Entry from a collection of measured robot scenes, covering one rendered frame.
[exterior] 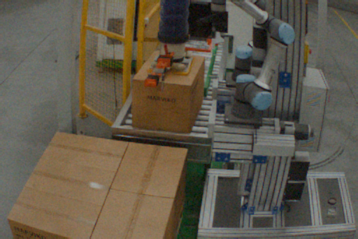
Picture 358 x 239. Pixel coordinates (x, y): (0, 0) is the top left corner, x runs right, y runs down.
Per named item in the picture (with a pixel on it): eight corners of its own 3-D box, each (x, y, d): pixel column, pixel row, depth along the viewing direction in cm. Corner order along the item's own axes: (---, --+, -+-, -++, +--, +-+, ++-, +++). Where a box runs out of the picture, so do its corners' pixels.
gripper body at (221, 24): (227, 34, 244) (228, 13, 238) (210, 32, 245) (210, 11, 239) (227, 30, 251) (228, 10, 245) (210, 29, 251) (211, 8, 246)
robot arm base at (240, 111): (255, 108, 301) (256, 93, 296) (256, 120, 287) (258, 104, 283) (231, 105, 302) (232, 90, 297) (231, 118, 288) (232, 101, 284)
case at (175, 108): (152, 96, 424) (154, 50, 406) (203, 103, 418) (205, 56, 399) (131, 131, 372) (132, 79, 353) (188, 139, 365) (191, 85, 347)
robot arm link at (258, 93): (255, 103, 287) (284, 22, 271) (268, 114, 275) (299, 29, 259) (239, 98, 281) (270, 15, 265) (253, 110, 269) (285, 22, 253)
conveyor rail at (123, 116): (166, 45, 580) (166, 31, 571) (170, 46, 579) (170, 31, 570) (112, 149, 376) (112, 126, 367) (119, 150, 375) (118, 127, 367)
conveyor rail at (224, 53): (224, 51, 572) (224, 36, 564) (228, 52, 572) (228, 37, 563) (203, 160, 369) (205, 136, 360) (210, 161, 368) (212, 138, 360)
